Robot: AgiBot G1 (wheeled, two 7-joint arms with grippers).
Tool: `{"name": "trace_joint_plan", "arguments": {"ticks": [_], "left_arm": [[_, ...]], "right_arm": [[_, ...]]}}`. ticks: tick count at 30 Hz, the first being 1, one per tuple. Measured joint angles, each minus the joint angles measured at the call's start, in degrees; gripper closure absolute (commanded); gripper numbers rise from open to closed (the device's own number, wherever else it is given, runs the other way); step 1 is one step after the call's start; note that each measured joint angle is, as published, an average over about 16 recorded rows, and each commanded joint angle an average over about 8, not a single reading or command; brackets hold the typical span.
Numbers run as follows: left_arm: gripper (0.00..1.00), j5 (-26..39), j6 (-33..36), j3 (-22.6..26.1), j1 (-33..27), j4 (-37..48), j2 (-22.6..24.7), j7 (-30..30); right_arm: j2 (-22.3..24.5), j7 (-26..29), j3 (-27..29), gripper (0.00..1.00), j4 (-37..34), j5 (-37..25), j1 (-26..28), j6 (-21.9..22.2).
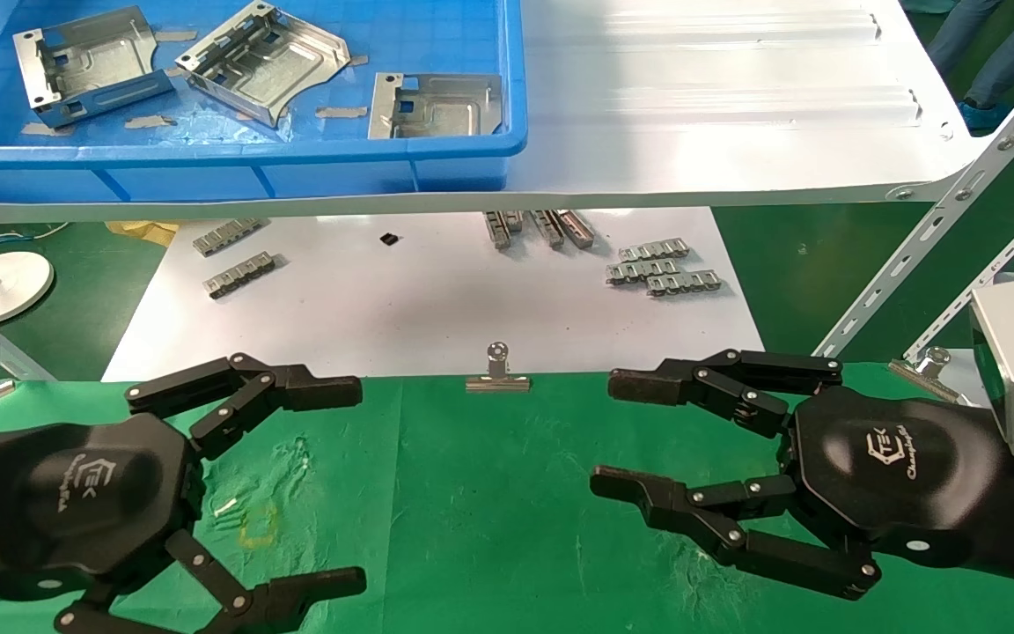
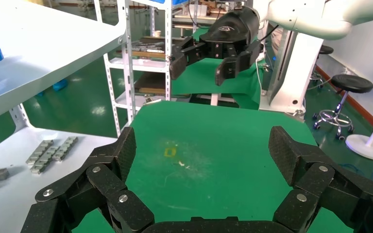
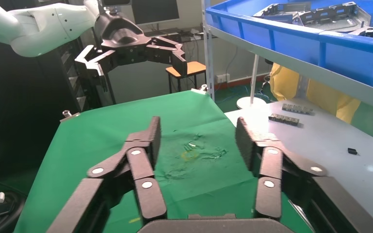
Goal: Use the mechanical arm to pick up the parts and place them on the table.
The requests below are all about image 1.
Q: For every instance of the stamped metal bracket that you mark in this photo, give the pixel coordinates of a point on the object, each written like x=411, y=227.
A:
x=437, y=113
x=260, y=69

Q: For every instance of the short white slotted angle bar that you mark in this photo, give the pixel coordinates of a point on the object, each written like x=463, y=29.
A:
x=991, y=273

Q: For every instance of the yellow crumpled bag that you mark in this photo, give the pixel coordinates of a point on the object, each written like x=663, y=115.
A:
x=144, y=231

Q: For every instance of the tilted stamped metal bracket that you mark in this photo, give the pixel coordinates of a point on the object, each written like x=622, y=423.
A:
x=260, y=69

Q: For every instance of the green mat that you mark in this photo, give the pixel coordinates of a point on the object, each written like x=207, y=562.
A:
x=489, y=511

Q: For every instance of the silver binder clip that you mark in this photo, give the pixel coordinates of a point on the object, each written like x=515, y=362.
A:
x=922, y=370
x=497, y=382

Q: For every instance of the white sheet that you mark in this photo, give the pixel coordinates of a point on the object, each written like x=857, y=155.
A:
x=384, y=308

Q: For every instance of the metal bracket with blue-lit wall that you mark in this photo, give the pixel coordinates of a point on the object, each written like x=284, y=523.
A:
x=89, y=62

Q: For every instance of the metal strips group right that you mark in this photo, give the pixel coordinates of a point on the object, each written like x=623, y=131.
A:
x=643, y=269

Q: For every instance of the long white slotted angle bar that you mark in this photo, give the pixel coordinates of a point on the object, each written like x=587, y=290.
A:
x=938, y=216

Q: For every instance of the small metal channel part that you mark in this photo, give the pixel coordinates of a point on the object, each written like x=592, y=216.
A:
x=577, y=228
x=496, y=229
x=547, y=227
x=515, y=220

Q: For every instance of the grey metal frame piece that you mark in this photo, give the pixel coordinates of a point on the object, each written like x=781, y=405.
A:
x=25, y=363

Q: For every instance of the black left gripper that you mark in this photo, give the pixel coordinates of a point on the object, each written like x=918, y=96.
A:
x=76, y=502

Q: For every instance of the blue plastic bin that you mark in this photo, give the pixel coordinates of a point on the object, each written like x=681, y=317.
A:
x=208, y=167

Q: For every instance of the person legs blue trousers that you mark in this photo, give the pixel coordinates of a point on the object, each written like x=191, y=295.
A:
x=1013, y=53

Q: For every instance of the white metal shelf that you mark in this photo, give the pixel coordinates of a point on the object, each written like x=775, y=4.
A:
x=692, y=132

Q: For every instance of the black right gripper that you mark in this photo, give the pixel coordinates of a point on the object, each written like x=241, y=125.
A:
x=894, y=475

